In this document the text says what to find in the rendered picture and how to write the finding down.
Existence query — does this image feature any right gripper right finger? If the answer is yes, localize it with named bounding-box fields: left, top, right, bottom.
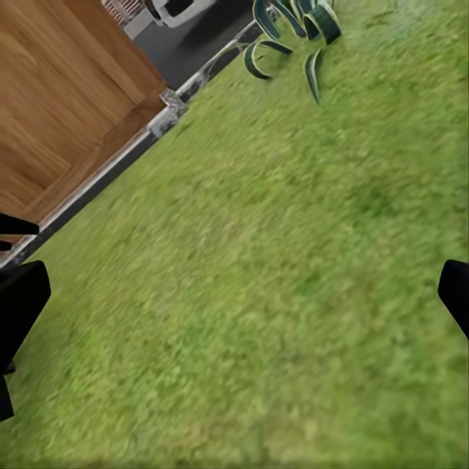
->
left=438, top=259, right=469, bottom=339

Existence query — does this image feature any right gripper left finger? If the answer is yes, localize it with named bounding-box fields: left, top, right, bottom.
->
left=0, top=260, right=51, bottom=377

